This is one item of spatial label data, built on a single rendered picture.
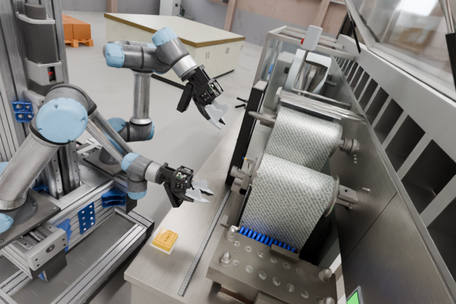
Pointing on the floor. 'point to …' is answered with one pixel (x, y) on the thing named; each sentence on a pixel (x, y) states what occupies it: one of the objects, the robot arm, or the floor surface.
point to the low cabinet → (184, 26)
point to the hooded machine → (169, 1)
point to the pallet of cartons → (77, 32)
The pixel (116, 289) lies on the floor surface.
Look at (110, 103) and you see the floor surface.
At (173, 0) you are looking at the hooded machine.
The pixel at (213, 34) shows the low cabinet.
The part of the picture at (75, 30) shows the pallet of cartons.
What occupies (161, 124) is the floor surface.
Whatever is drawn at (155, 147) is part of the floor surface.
